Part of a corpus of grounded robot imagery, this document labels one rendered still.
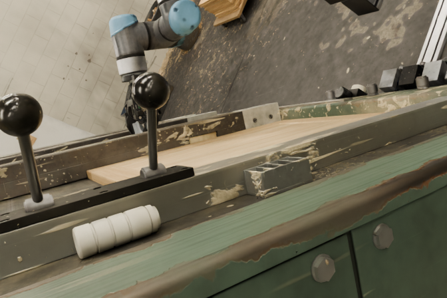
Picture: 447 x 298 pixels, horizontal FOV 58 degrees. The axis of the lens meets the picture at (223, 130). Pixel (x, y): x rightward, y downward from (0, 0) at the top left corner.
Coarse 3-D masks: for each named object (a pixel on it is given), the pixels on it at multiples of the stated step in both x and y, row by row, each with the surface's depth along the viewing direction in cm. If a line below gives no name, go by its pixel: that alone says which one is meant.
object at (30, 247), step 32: (352, 128) 57; (384, 128) 60; (416, 128) 63; (224, 160) 51; (256, 160) 49; (320, 160) 54; (160, 192) 43; (192, 192) 45; (224, 192) 47; (32, 224) 37; (64, 224) 38; (0, 256) 36; (32, 256) 37; (64, 256) 38
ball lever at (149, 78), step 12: (132, 84) 39; (144, 84) 38; (156, 84) 38; (168, 84) 40; (132, 96) 39; (144, 96) 38; (156, 96) 38; (168, 96) 40; (144, 108) 40; (156, 108) 40; (156, 120) 42; (156, 132) 42; (156, 144) 43; (156, 156) 44; (144, 168) 44; (156, 168) 44
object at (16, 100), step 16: (16, 96) 33; (32, 96) 34; (0, 112) 32; (16, 112) 32; (32, 112) 33; (0, 128) 33; (16, 128) 33; (32, 128) 34; (32, 160) 36; (32, 176) 37; (32, 192) 38; (32, 208) 38
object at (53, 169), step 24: (216, 120) 107; (240, 120) 110; (264, 120) 114; (96, 144) 92; (120, 144) 95; (144, 144) 97; (168, 144) 100; (0, 168) 83; (24, 168) 85; (48, 168) 87; (72, 168) 89; (0, 192) 83; (24, 192) 85
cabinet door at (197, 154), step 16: (384, 112) 84; (256, 128) 107; (272, 128) 101; (288, 128) 94; (304, 128) 88; (320, 128) 82; (192, 144) 99; (208, 144) 95; (224, 144) 88; (240, 144) 83; (256, 144) 78; (272, 144) 74; (128, 160) 93; (144, 160) 89; (160, 160) 84; (176, 160) 78; (192, 160) 74; (208, 160) 70; (96, 176) 80; (112, 176) 72; (128, 176) 68
